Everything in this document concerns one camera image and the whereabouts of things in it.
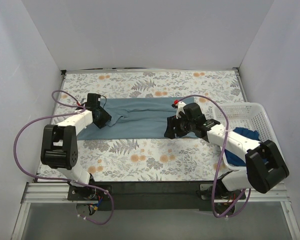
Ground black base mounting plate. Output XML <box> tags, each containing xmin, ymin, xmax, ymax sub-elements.
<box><xmin>67</xmin><ymin>180</ymin><xmax>248</xmax><ymax>212</ymax></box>

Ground dark blue t shirt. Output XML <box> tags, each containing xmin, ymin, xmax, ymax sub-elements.
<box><xmin>224</xmin><ymin>127</ymin><xmax>260</xmax><ymax>167</ymax></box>

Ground white plastic laundry basket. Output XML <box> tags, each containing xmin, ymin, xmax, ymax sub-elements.
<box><xmin>211</xmin><ymin>102</ymin><xmax>277</xmax><ymax>172</ymax></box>

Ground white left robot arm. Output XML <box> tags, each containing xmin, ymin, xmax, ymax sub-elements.
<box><xmin>40</xmin><ymin>93</ymin><xmax>112</xmax><ymax>200</ymax></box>

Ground light blue t shirt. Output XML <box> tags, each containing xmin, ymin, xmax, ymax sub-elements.
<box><xmin>76</xmin><ymin>96</ymin><xmax>198</xmax><ymax>141</ymax></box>

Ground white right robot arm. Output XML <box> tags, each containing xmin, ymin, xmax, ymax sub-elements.
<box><xmin>164</xmin><ymin>100</ymin><xmax>290</xmax><ymax>199</ymax></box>

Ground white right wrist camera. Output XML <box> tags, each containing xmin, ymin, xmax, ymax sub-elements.
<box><xmin>171</xmin><ymin>100</ymin><xmax>187</xmax><ymax>119</ymax></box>

